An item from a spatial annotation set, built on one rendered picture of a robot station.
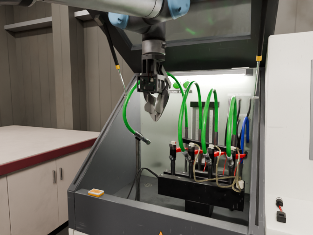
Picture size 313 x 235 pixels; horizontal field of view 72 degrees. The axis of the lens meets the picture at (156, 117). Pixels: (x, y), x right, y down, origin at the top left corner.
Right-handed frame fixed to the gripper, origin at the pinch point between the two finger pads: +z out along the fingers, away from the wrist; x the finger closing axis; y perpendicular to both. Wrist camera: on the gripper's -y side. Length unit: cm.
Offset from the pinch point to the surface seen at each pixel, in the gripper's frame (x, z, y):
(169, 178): -0.5, 26.7, -14.2
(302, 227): 43, 27, 3
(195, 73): 2.1, -18.4, -44.1
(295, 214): 42, 27, -4
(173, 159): 0.0, 19.3, -17.0
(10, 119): -349, 35, -165
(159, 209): 3.3, 29.6, 5.1
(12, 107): -349, 14, -171
